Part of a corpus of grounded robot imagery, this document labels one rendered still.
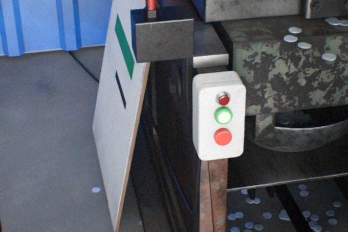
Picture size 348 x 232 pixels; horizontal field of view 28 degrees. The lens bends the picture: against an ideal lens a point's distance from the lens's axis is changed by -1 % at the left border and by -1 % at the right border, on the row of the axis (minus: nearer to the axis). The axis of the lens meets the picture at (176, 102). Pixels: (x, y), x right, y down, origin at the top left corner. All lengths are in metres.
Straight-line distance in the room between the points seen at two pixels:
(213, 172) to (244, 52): 0.22
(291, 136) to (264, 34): 0.28
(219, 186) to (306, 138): 0.26
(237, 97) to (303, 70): 0.19
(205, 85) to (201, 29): 0.18
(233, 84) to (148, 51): 0.15
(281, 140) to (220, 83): 0.37
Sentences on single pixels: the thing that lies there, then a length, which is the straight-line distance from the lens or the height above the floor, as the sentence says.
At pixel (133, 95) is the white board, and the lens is 1.61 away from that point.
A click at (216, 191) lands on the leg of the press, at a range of 1.25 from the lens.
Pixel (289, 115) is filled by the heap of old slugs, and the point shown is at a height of 0.32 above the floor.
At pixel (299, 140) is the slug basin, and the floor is 0.38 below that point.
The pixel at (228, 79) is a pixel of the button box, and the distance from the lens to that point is 1.10.
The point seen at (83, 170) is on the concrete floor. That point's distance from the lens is 1.99.
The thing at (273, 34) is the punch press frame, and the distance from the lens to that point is 1.21.
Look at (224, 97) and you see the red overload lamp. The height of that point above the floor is 0.61.
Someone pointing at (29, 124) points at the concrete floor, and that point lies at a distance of 2.22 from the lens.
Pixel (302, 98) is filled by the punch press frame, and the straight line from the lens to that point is 1.27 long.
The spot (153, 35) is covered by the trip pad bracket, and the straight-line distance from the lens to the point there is 1.12.
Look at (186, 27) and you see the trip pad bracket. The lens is 1.12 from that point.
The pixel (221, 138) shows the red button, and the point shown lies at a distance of 1.11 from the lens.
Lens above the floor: 1.15
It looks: 30 degrees down
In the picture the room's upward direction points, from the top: 1 degrees counter-clockwise
